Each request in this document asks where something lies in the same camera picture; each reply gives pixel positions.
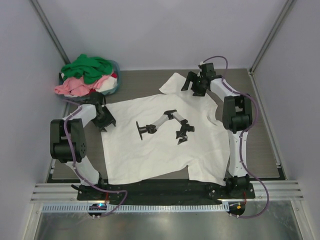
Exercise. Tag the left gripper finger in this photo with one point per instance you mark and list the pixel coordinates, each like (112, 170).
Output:
(103, 127)
(111, 122)

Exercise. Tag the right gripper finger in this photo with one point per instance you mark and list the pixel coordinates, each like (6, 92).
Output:
(195, 86)
(191, 78)

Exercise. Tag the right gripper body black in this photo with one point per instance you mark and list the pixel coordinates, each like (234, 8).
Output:
(202, 89)

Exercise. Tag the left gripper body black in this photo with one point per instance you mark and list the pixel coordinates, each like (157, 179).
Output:
(101, 120)

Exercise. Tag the teal laundry basket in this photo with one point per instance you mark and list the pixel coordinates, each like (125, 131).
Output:
(107, 85)

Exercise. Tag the white t-shirt robot print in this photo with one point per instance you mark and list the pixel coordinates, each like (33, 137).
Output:
(131, 157)

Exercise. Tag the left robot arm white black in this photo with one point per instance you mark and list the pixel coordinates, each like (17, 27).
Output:
(68, 142)

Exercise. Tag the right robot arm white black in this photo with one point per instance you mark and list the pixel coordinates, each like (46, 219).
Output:
(237, 118)

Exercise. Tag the white t-shirt in basket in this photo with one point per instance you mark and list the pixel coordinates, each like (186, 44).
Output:
(107, 83)

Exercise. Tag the pink t-shirt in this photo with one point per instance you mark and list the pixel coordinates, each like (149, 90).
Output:
(74, 87)

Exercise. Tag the red t-shirt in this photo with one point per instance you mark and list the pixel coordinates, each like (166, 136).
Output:
(114, 75)

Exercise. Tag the green t-shirt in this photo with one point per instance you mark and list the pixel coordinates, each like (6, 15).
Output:
(91, 69)

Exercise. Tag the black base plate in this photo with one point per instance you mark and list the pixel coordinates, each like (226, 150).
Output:
(162, 191)

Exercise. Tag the white slotted cable duct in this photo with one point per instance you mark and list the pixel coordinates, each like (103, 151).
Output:
(105, 208)

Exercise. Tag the right aluminium corner post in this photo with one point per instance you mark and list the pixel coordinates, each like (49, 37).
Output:
(278, 23)

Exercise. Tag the aluminium corner post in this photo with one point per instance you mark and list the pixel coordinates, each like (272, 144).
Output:
(278, 23)
(49, 29)

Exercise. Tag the left aluminium corner post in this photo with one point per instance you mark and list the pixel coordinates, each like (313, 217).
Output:
(49, 29)

